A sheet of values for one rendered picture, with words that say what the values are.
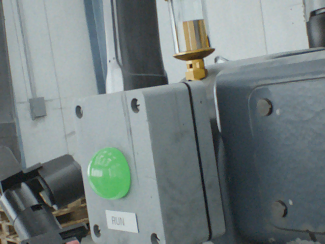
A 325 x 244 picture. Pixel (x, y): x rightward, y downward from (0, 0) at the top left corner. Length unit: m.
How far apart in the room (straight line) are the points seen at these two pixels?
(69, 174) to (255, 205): 0.63
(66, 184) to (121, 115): 0.62
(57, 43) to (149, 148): 8.73
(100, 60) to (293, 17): 3.39
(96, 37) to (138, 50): 8.65
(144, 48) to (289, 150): 0.40
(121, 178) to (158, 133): 0.03
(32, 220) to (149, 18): 0.36
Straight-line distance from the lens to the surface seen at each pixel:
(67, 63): 9.10
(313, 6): 0.46
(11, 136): 1.00
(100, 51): 9.33
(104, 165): 0.35
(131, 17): 0.71
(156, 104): 0.33
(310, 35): 0.46
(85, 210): 6.23
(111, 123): 0.36
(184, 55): 0.41
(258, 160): 0.34
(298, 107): 0.32
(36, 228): 0.92
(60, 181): 0.96
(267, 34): 7.22
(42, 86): 8.86
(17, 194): 0.96
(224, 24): 7.68
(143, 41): 0.71
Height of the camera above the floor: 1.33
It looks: 3 degrees down
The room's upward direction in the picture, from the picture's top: 8 degrees counter-clockwise
